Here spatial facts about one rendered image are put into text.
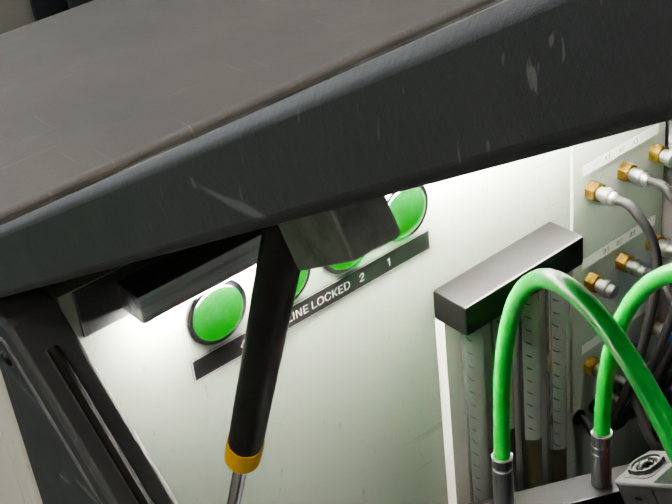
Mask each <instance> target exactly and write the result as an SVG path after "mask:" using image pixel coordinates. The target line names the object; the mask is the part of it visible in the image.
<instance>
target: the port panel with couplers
mask: <svg viewBox="0 0 672 504"><path fill-rule="evenodd" d="M665 128H666V122H662V123H658V124H654V125H651V126H647V127H643V128H639V129H635V130H632V131H628V132H624V133H620V134H617V135H613V136H609V137H605V138H602V139H598V140H594V141H590V142H586V143H583V144H579V145H575V146H571V147H570V231H572V232H575V233H577V234H579V235H581V236H582V237H583V263H582V264H581V265H580V266H578V267H577V268H575V269H573V270H572V271H570V277H572V278H574V279H576V280H577V281H578V282H579V283H581V284H582V285H583V286H585V287H586V288H587V289H588V290H589V291H590V292H591V293H592V294H593V295H594V296H595V297H596V298H597V299H598V300H599V301H600V302H601V303H602V304H603V305H604V307H605V308H606V309H607V310H608V311H609V312H610V314H611V315H612V316H613V317H614V314H615V312H616V311H617V309H618V307H619V305H620V304H621V302H622V300H623V298H624V297H625V296H626V294H627V293H628V292H629V291H630V289H631V288H632V287H633V286H634V285H635V284H636V283H637V282H638V281H639V280H640V279H642V278H643V277H644V276H643V272H644V270H645V269H646V268H650V269H652V258H651V251H650V247H649V244H648V241H647V239H646V237H645V235H644V233H643V231H642V229H641V228H640V226H639V225H638V223H637V222H636V221H635V219H634V218H633V216H632V215H631V214H630V213H629V212H628V210H626V209H625V208H623V207H620V206H617V205H614V199H615V198H616V196H621V197H625V198H627V199H630V200H631V201H633V202H634V203H635V204H636V205H637V206H638V207H639V208H640V210H641V211H642V212H643V214H644V215H645V217H646V218H647V219H648V221H649V223H650V224H651V226H652V228H653V229H654V232H655V234H656V236H657V238H658V242H659V245H660V249H661V256H663V257H665V258H669V257H670V258H672V241H671V240H665V237H662V236H661V217H662V194H663V193H662V192H661V191H660V190H659V189H658V188H656V187H653V186H649V185H647V183H646V182H647V179H648V177H650V176H653V177H657V178H659V179H662V180H663V172H664V165H665V166H667V167H669V168H672V149H669V147H667V146H665ZM648 298H649V297H648ZM648 298H647V299H646V300H645V302H644V303H643V304H642V305H641V306H640V308H639V309H638V311H637V312H636V314H635V316H634V317H633V319H632V321H631V323H630V325H629V328H628V330H627V333H626V335H627V336H628V337H629V339H630V340H631V342H632V343H633V345H634V346H635V348H636V349H637V347H638V343H639V340H640V336H641V332H642V328H643V324H644V319H645V314H646V310H647V305H648ZM663 325H664V323H661V320H660V319H658V318H657V311H656V316H655V321H654V325H653V329H652V333H651V337H650V341H649V345H648V348H647V352H646V355H645V358H644V362H646V361H647V360H649V359H650V357H651V355H652V353H653V350H654V348H655V346H656V337H657V338H659V336H660V333H661V331H662V328H663ZM603 346H604V342H603V341H602V339H601V338H600V337H599V335H598V334H597V332H596V331H595V330H594V328H593V327H592V326H591V325H590V324H589V322H588V321H587V320H586V319H585V317H584V316H583V315H582V314H581V313H580V312H579V311H578V310H577V309H576V308H575V307H574V306H573V305H572V304H571V303H570V412H571V413H575V412H576V411H577V410H579V409H580V408H582V407H583V406H584V405H586V404H587V403H589V402H590V401H591V400H593V399H594V398H595V394H596V384H597V375H598V370H599V364H600V358H601V353H602V349H603Z"/></svg>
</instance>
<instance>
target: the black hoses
mask: <svg viewBox="0 0 672 504"><path fill-rule="evenodd" d="M646 183H647V185H649V186H653V187H656V188H658V189H659V190H660V191H661V192H662V193H663V194H664V195H665V197H666V198H667V200H668V201H669V202H670V204H671V205H672V188H671V187H670V185H669V184H668V183H667V182H665V181H664V180H662V179H659V178H657V177H653V176H650V177H648V179H647V182H646ZM614 205H617V206H620V207H623V208H625V209H626V210H628V212H629V213H630V214H631V215H632V216H633V218H634V219H635V221H636V222H637V223H638V225H639V226H640V228H641V229H642V231H643V233H644V235H645V237H646V239H647V241H648V244H649V247H650V251H651V258H652V269H650V268H646V269H645V270H644V272H643V276H645V275H646V274H648V273H650V272H652V271H653V270H655V269H657V268H659V267H661V266H662V258H661V249H660V245H659V242H658V238H657V236H656V234H655V232H654V229H653V228H652V226H651V224H650V223H649V221H648V219H647V218H646V217H645V215H644V214H643V212H642V211H641V210H640V208H639V207H638V206H637V205H636V204H635V203H634V202H633V201H631V200H630V199H627V198H625V197H621V196H616V198H615V199H614ZM661 290H662V291H663V293H664V295H665V297H666V298H667V300H668V302H669V304H670V309H669V312H668V314H667V317H666V320H665V323H664V325H663V328H662V331H661V333H660V336H659V338H658V341H657V343H656V346H655V348H654V350H653V353H652V355H651V357H650V359H649V362H648V364H647V367H648V368H649V370H650V372H651V373H652V375H653V374H654V372H655V370H656V368H657V365H658V363H659V361H660V359H661V357H662V354H663V352H664V349H665V347H666V345H667V342H668V340H669V337H670V335H671V332H672V287H671V285H670V284H667V285H665V286H663V287H662V288H661ZM659 294H660V289H658V290H656V291H655V292H654V293H653V294H652V295H650V296H649V298H648V305H647V310H646V314H645V319H644V324H643V328H642V332H641V336H640V340H639V343H638V347H637V351H638V352H639V354H640V355H641V357H642V359H643V360H644V358H645V355H646V352H647V348H648V345H649V341H650V337H651V333H652V329H653V325H654V321H655V316H656V311H657V306H658V300H659ZM671 363H672V342H671V344H670V346H669V348H668V350H667V352H666V354H665V356H664V358H663V359H662V361H661V363H660V365H659V367H658V369H657V371H656V373H655V374H654V376H653V377H654V378H655V380H656V382H657V384H658V385H659V387H660V389H661V391H662V393H663V394H664V396H665V398H666V400H667V401H668V403H669V405H670V407H671V409H672V391H671V389H670V387H671V386H672V369H671V370H670V372H669V373H668V375H667V376H666V378H665V379H664V381H662V379H663V377H664V376H665V374H666V372H667V370H668V368H669V366H670V365H671ZM614 382H616V383H618V384H619V389H620V390H621V391H622V392H621V394H620V396H618V395H617V394H616V389H614V388H613V396H612V402H614V403H615V405H616V406H615V408H614V410H613V412H612V414H611V426H610V428H611V430H612V432H613V430H616V431H617V430H619V429H620V428H622V427H623V426H625V424H626V423H627V422H628V420H629V419H634V418H635V417H637V420H638V423H639V425H640V428H641V431H642V433H643V435H644V438H645V440H646V442H647V444H648V445H649V446H650V448H651V449H652V450H661V449H662V448H663V446H662V444H661V441H660V439H659V437H657V439H655V437H654V435H653V432H652V430H651V427H650V425H649V422H648V419H647V417H646V414H645V411H644V408H643V406H642V404H641V403H640V401H639V399H638V397H637V395H636V393H635V392H634V390H633V388H632V386H631V385H630V383H629V381H628V380H627V378H626V377H624V376H623V375H621V374H618V373H616V374H615V379H614ZM629 399H630V401H629V402H628V400H629ZM627 403H628V404H627ZM626 405H627V406H626ZM594 408H595V399H593V400H592V401H591V403H590V404H589V407H588V410H589V412H590V413H593V414H594ZM573 423H574V424H576V425H579V424H581V425H583V426H584V427H585V429H586V431H587V432H588V434H589V435H590V436H591V430H592V429H593V428H594V425H593V423H592V422H591V421H590V420H589V419H588V418H587V417H585V412H584V411H583V410H578V411H577V412H576V413H575V414H574V416H573Z"/></svg>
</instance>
